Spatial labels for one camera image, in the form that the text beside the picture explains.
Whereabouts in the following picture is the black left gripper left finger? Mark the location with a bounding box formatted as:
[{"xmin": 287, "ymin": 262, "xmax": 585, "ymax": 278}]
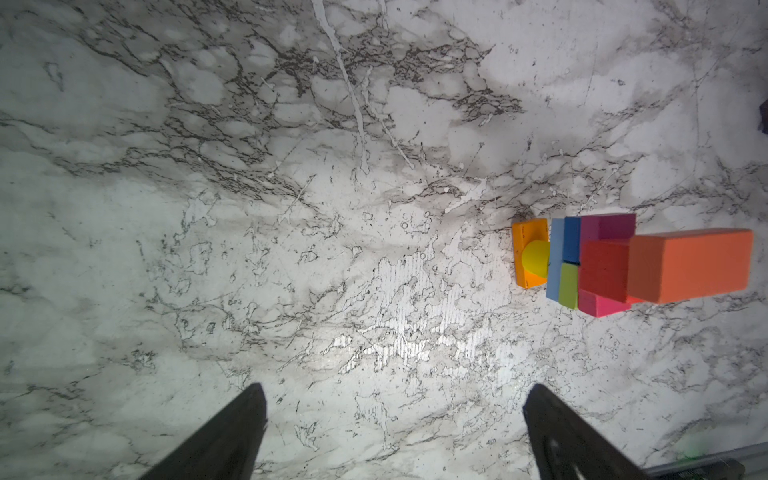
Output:
[{"xmin": 142, "ymin": 383, "xmax": 267, "ymax": 479}]

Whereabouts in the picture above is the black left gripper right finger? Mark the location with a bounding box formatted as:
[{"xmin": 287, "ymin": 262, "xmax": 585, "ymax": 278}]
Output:
[{"xmin": 523, "ymin": 384, "xmax": 648, "ymax": 479}]

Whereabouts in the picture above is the lime green wood cube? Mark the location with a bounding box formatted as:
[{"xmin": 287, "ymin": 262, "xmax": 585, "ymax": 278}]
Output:
[{"xmin": 558, "ymin": 262, "xmax": 579, "ymax": 310}]

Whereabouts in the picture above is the red wood cylinder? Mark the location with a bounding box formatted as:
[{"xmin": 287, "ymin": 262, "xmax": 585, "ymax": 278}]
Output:
[{"xmin": 579, "ymin": 239, "xmax": 642, "ymax": 304}]

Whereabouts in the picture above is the yellow wood cylinder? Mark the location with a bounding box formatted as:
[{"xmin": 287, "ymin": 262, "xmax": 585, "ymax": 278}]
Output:
[{"xmin": 521, "ymin": 240, "xmax": 550, "ymax": 279}]

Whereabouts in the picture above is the orange-red rectangular wood block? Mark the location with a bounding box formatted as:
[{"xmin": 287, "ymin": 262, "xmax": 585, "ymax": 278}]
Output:
[{"xmin": 627, "ymin": 228, "xmax": 754, "ymax": 304}]

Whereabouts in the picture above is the light blue wood block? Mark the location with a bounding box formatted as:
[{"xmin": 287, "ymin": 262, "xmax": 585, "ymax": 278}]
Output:
[{"xmin": 546, "ymin": 218, "xmax": 565, "ymax": 302}]

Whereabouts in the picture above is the orange wood block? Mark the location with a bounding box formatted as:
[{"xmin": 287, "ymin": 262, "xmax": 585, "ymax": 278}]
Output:
[{"xmin": 512, "ymin": 219, "xmax": 550, "ymax": 289}]

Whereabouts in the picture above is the purple wood cube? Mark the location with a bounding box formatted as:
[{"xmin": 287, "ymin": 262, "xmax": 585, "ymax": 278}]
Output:
[{"xmin": 580, "ymin": 213, "xmax": 636, "ymax": 244}]

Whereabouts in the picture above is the pink wood cube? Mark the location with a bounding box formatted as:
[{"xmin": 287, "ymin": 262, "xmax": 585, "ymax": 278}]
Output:
[{"xmin": 578, "ymin": 289, "xmax": 632, "ymax": 318}]

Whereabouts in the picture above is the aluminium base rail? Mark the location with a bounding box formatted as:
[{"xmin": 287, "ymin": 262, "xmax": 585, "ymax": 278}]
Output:
[{"xmin": 645, "ymin": 442, "xmax": 767, "ymax": 480}]

